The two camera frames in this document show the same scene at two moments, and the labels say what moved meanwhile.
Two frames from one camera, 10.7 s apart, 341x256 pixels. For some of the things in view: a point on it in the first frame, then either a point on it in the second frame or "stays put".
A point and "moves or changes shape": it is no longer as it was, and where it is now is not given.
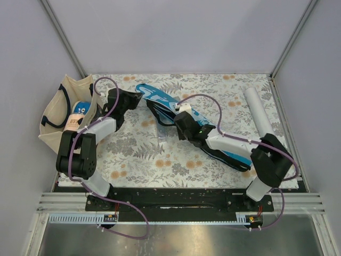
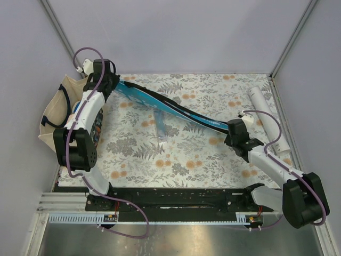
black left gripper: x=135 y=97 to x=115 y=80
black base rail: x=178 y=204 stays put
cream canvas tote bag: x=58 y=106 stays put
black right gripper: x=181 y=136 to x=227 y=141
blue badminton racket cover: x=189 y=124 moves or changes shape
